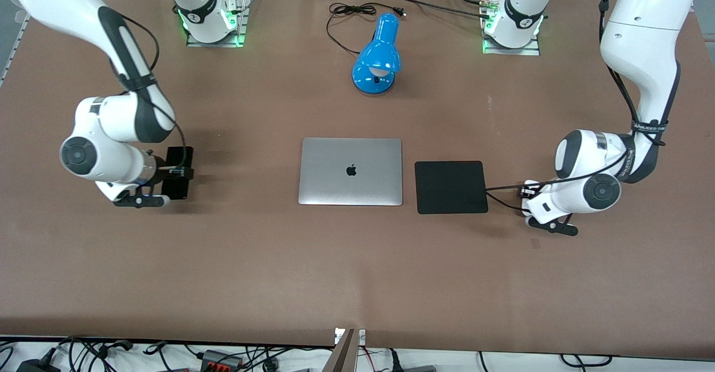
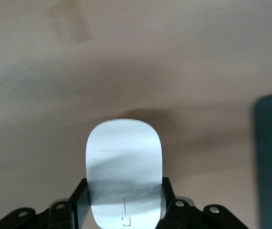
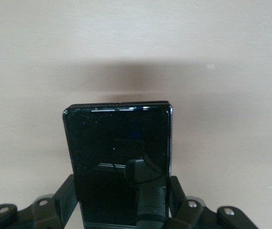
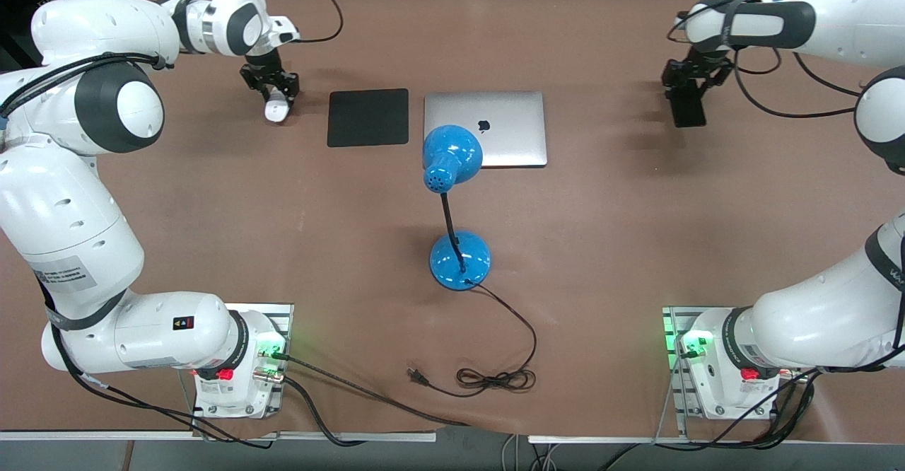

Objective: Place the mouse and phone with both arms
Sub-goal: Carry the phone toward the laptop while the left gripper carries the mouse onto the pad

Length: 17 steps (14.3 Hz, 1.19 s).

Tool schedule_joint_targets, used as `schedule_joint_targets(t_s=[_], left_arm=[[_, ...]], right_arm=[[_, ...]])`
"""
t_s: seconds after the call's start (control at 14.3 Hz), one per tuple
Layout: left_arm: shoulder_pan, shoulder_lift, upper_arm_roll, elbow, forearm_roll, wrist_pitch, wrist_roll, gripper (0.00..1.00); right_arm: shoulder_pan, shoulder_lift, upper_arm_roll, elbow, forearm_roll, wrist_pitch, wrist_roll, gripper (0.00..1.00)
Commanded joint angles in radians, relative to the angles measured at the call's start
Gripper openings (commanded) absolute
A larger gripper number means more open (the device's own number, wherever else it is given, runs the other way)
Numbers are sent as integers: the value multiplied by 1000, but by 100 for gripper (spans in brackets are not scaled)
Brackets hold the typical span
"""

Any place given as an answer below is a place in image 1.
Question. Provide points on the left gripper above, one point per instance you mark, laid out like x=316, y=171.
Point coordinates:
x=525, y=191

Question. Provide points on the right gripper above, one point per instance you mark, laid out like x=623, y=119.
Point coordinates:
x=177, y=172

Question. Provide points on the black smartphone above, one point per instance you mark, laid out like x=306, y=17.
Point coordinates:
x=180, y=157

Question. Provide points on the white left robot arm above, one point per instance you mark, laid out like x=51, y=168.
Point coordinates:
x=642, y=3

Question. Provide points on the black square mouse pad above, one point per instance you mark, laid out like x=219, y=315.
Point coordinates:
x=451, y=187

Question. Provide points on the silver closed laptop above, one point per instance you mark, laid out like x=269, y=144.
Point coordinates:
x=335, y=182

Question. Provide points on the black adapter with red connectors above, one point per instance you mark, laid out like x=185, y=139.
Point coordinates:
x=215, y=356

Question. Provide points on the blue desk lamp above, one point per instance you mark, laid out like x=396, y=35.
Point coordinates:
x=380, y=48

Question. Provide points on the black power adapter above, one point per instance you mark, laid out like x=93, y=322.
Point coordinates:
x=36, y=366

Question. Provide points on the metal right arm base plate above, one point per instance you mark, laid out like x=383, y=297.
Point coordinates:
x=215, y=43

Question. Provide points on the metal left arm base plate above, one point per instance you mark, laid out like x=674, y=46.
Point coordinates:
x=511, y=51

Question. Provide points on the aluminium frame rail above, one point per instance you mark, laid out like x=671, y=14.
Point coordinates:
x=14, y=42

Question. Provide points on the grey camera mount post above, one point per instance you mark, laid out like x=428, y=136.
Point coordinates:
x=343, y=358

